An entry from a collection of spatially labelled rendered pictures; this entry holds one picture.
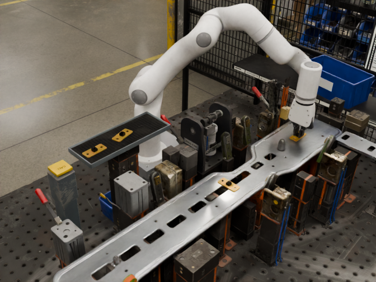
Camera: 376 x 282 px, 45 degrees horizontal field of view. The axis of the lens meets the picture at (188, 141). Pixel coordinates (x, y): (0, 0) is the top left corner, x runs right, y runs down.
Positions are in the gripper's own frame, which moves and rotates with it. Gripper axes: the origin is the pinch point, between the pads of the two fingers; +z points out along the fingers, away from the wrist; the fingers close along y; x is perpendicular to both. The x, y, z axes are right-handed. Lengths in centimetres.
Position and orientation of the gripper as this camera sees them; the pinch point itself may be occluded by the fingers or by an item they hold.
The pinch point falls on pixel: (298, 131)
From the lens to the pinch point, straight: 203.4
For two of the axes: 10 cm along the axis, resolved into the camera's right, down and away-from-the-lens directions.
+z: -0.3, 8.3, 5.6
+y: 7.1, 4.1, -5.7
